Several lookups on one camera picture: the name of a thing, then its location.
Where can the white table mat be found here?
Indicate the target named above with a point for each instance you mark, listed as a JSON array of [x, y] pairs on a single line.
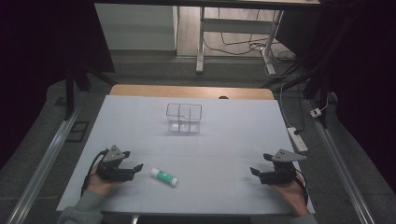
[[218, 155]]

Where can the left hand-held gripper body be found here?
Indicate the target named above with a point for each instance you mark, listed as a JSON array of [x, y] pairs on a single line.
[[109, 169]]

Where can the clear plastic organizer box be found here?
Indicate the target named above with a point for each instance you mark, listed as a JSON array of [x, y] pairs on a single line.
[[183, 125]]

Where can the black floor frame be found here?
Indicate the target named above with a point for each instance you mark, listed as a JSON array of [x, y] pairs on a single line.
[[77, 132]]

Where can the aluminium rail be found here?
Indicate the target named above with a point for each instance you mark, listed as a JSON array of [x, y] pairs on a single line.
[[341, 165], [43, 165]]

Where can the person's right hand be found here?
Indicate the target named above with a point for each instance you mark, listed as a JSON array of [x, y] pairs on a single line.
[[290, 196]]

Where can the small white adapter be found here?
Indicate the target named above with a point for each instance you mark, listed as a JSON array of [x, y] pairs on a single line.
[[315, 112]]

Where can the small black object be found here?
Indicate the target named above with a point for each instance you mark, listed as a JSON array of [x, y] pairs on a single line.
[[223, 97]]

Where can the white-legged desk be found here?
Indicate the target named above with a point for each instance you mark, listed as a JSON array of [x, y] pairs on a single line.
[[200, 46]]

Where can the dark curtain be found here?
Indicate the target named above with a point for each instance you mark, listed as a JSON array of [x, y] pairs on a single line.
[[31, 62], [364, 77]]

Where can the person's left hand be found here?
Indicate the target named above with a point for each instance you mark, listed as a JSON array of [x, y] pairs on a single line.
[[98, 186]]

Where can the black metal stand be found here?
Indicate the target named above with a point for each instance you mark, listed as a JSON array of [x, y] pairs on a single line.
[[70, 93], [317, 84]]

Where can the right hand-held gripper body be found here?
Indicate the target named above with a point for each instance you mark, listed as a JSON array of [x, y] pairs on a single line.
[[281, 174]]

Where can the white and green glue stick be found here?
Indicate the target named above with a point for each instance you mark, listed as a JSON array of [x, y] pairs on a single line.
[[164, 177]]

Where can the white power strip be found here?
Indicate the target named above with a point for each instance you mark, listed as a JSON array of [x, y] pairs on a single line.
[[297, 139]]

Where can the white cabinet panel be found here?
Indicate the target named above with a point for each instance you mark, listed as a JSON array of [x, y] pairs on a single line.
[[135, 26]]

